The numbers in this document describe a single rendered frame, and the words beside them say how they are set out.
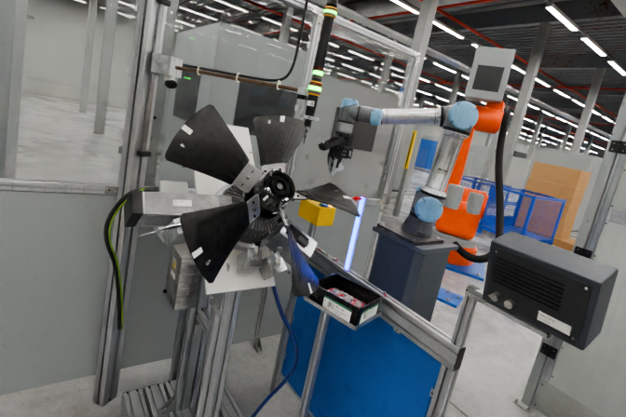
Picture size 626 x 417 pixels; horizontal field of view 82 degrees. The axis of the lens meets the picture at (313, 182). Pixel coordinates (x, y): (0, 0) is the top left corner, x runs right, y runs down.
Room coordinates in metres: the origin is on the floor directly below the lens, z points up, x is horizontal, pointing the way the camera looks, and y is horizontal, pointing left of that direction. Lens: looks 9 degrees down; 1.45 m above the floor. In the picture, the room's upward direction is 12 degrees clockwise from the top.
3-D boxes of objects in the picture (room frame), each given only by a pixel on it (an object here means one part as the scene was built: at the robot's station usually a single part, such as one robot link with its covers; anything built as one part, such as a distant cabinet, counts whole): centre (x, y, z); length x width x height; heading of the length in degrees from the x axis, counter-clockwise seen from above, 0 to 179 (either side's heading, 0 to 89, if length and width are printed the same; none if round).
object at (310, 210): (1.72, -0.05, 1.02); 0.16 x 0.10 x 0.11; 38
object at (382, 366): (1.40, -0.29, 0.45); 0.82 x 0.02 x 0.66; 38
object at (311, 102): (1.26, 0.06, 1.66); 0.04 x 0.04 x 0.46
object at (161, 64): (1.45, 0.66, 1.54); 0.10 x 0.07 x 0.09; 73
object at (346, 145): (1.70, -0.10, 1.37); 0.09 x 0.08 x 0.12; 128
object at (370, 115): (1.69, -0.19, 1.53); 0.11 x 0.11 x 0.08; 79
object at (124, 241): (1.48, 0.75, 0.90); 0.08 x 0.06 x 1.80; 163
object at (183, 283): (1.39, 0.44, 0.73); 0.15 x 0.09 x 0.22; 38
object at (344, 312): (1.25, -0.20, 0.85); 0.22 x 0.17 x 0.07; 53
